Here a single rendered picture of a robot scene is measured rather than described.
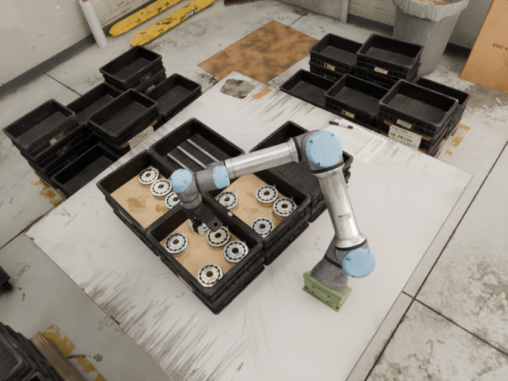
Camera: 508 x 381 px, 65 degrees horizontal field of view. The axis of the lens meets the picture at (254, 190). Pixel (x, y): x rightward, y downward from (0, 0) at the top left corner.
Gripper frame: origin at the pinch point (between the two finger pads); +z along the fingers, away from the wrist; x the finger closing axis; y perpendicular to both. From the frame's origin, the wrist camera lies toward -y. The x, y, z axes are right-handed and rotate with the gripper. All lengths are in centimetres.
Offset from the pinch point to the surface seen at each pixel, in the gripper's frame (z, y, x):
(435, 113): 61, -14, -167
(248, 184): 14.1, 12.9, -32.0
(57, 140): 42, 160, 14
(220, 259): 10.8, -7.5, 3.8
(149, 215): 9.9, 33.8, 10.9
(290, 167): 16, 5, -53
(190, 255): 10.1, 3.0, 11.1
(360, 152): 33, -8, -93
